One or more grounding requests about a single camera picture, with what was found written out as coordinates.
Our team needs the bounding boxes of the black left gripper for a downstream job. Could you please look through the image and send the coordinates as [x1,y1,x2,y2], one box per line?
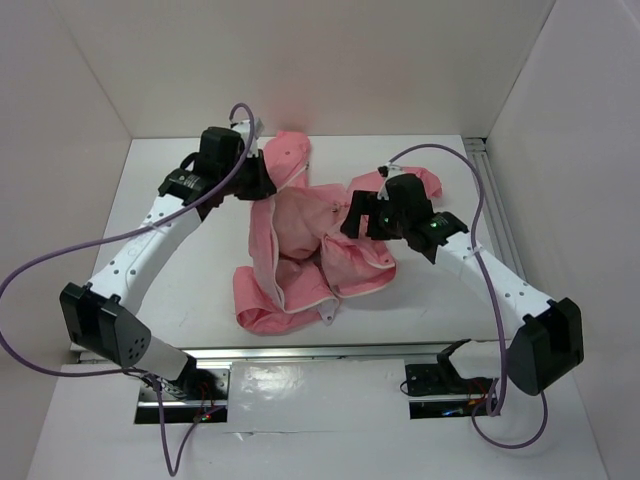
[219,149,276,201]

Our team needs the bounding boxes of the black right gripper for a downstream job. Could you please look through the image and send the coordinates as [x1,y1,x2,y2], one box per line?
[340,189,409,240]

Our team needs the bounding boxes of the pink zip-up jacket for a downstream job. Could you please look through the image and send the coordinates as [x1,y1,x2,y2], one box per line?
[233,129,445,337]

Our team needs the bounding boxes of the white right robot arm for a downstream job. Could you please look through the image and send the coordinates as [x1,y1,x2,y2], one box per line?
[341,173,584,396]

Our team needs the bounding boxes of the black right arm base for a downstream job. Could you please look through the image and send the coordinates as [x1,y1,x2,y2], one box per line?
[399,340,497,420]

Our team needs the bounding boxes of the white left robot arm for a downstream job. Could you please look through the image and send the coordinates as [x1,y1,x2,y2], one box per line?
[60,120,276,399]

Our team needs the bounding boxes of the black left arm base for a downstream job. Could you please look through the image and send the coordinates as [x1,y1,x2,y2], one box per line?
[135,367,234,424]

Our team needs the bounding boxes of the aluminium right side rail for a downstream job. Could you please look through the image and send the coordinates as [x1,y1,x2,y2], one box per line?
[463,137,525,278]

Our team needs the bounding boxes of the aluminium rail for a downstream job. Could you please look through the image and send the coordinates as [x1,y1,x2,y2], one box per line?
[463,137,525,278]
[74,339,501,364]

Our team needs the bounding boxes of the aluminium front rail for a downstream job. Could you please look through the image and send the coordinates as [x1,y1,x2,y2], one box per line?
[74,339,501,364]

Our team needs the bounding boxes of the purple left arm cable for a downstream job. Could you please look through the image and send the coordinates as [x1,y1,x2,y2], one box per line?
[0,102,261,476]

